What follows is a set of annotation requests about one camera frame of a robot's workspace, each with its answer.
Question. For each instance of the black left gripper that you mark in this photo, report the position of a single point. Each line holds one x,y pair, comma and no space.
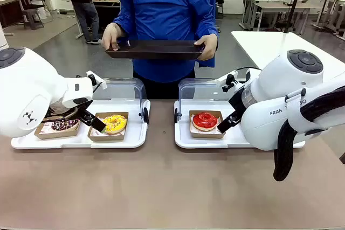
85,114

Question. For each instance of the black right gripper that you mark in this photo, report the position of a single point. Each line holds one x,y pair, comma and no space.
237,102

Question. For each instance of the dark brown serving tray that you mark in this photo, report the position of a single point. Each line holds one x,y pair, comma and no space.
153,49

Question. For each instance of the blue-sleeved right forearm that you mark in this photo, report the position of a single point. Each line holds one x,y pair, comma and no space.
122,21

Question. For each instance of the blue-sleeved left forearm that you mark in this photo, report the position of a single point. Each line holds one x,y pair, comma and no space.
210,22

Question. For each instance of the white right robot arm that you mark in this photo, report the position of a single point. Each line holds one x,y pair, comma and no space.
272,84

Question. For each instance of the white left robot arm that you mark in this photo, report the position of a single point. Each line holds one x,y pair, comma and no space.
27,90

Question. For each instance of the cardboard box of yellow donut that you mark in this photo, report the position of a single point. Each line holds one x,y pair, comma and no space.
107,137

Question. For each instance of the yellow glazed donut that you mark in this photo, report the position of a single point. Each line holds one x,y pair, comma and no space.
118,123

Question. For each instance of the red glazed donut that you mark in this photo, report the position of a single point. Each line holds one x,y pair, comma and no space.
205,123

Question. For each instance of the cardboard box of red donut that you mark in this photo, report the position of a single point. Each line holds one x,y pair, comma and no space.
205,133

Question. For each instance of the chocolate donut with sprinkles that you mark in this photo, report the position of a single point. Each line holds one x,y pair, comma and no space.
66,125

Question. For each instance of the cardboard box of sprinkled donut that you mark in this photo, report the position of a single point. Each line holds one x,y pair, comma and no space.
59,133

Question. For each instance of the person in blue jacket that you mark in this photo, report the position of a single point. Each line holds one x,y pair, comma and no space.
164,12

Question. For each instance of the person's left hand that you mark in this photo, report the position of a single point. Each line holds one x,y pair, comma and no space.
208,48

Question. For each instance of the person's right hand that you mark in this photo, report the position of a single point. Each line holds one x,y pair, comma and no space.
110,36

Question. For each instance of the white display tray base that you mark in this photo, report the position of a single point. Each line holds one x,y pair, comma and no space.
183,133
134,133

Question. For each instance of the clear display dome lid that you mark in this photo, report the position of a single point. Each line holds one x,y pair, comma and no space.
126,90
199,90

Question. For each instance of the white side table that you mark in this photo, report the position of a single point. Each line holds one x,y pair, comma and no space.
258,47

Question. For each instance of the grey lab workbench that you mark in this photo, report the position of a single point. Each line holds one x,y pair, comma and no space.
280,7

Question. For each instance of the white cylindrical air purifier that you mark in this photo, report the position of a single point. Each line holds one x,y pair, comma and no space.
2,36

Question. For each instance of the grey office chair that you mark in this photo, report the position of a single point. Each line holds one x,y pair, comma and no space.
33,9

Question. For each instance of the black tripod pole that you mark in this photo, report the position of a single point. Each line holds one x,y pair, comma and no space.
293,1

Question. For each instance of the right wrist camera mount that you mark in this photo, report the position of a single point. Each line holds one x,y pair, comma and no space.
229,80

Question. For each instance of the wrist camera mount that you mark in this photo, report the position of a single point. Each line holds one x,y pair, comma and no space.
229,80
93,79

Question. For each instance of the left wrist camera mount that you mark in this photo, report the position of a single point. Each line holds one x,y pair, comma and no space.
93,79

